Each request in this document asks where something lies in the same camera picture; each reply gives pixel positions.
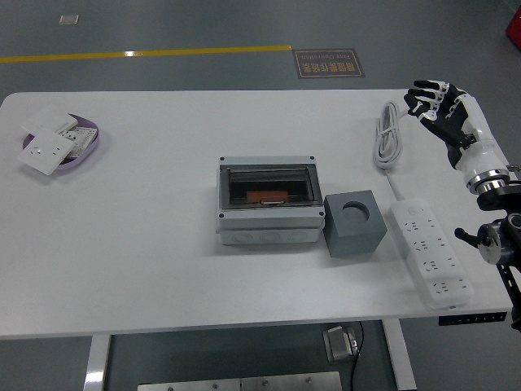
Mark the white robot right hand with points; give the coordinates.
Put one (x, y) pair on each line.
(472, 134)

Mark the grey box with clear lid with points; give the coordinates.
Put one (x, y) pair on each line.
(268, 222)

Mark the orange cylinder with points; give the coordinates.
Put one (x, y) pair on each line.
(256, 196)

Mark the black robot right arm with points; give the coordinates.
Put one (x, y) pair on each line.
(496, 196)

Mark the grey cube with round hole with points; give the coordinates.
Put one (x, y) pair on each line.
(350, 241)

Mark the silver foot pedal box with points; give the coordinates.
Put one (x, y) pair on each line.
(340, 344)

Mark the red bin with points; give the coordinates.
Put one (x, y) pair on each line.
(515, 24)

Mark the white power strip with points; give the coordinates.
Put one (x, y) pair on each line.
(431, 254)

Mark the brown floor sign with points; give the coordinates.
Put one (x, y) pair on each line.
(329, 64)

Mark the black table control panel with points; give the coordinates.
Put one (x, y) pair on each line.
(472, 318)

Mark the white table leg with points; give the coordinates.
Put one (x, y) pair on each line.
(97, 362)
(401, 358)

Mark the yellow floor tape line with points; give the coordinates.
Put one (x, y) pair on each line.
(142, 53)

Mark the purple tray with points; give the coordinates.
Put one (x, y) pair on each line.
(90, 122)

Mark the white multi-hole socket panel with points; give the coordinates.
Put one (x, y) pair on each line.
(83, 138)

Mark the grey floor outlet plate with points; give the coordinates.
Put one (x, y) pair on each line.
(68, 19)

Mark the steel base plate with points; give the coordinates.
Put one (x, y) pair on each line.
(291, 382)
(189, 385)

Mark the white blank switch panel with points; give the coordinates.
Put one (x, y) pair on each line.
(49, 118)

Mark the white five-hole wall socket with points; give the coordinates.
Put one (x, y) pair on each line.
(42, 152)

